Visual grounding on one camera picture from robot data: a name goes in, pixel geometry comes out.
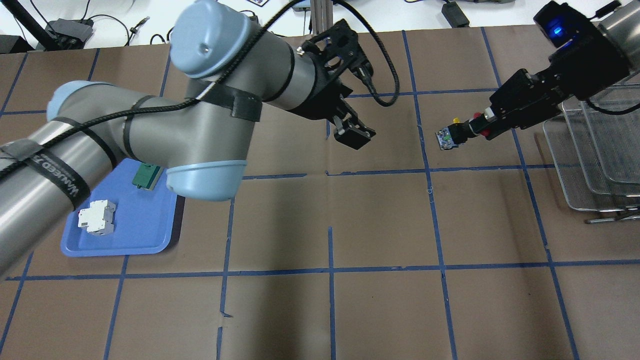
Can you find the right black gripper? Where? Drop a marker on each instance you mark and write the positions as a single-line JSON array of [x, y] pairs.
[[592, 75]]

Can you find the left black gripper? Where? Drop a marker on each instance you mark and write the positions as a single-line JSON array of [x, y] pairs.
[[321, 103]]

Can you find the red emergency stop button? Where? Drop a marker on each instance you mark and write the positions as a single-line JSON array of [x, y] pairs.
[[458, 133]]

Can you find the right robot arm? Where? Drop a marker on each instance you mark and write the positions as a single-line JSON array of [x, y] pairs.
[[588, 58]]

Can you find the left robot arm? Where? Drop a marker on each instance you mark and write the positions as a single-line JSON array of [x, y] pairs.
[[234, 66]]

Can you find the black power adapter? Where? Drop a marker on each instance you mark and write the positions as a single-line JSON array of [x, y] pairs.
[[454, 15]]

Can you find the green relay module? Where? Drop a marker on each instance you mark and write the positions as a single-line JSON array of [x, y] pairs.
[[146, 176]]

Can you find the blue plastic tray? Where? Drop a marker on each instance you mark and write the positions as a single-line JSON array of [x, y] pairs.
[[143, 219]]

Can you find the white circuit breaker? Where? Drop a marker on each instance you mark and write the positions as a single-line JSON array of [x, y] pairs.
[[98, 218]]

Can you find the wire mesh shelf rack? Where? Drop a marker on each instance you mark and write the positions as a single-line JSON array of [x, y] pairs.
[[596, 155]]

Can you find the aluminium frame post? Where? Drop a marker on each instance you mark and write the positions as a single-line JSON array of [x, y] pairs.
[[321, 15]]

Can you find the black camera stand base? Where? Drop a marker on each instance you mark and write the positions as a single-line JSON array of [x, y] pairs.
[[64, 34]]

